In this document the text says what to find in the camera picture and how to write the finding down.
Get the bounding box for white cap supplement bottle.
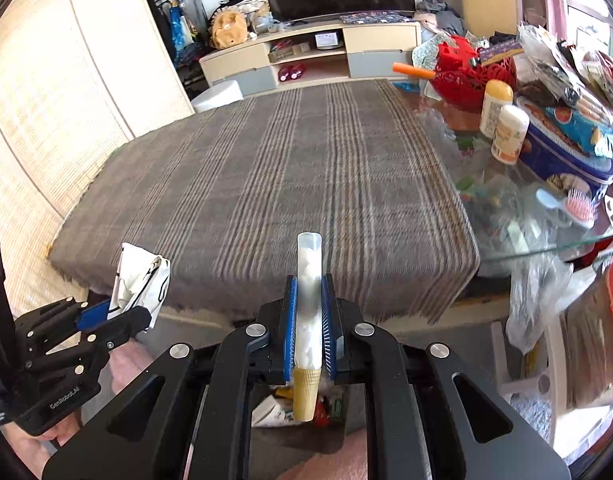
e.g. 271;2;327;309
491;104;530;166

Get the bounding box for floral fabric bundle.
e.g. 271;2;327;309
412;32;456;70

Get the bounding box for yellow plush backpack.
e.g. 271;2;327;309
210;10;249;50

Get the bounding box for cream wrapper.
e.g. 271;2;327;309
107;243;171;330

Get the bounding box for pink hairbrush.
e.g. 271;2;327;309
535;188;595;230

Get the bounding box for black trash bin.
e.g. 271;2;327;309
186;381;383;480

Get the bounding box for orange handled tool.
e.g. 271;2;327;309
392;62;436;80

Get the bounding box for beige TV cabinet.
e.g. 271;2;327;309
200;20;421;96

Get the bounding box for black coat rack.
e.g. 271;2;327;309
147;0;209;98

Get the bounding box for yellow cap white bottle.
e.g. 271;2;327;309
479;79;514;139

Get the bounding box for clear tube with cone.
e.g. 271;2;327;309
293;232;323;422

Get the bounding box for clear plastic bag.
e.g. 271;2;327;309
505;254;597;354

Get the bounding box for white torn carton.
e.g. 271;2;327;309
251;394;297;428

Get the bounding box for grey plaid tablecloth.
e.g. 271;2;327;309
48;80;480;321

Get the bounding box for person's left hand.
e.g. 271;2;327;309
0;411;82;479

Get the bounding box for white round stool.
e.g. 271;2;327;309
192;80;244;113

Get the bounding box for red openwork basket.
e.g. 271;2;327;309
430;36;516;113

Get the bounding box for blue cookie tin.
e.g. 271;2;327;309
516;96;613;202

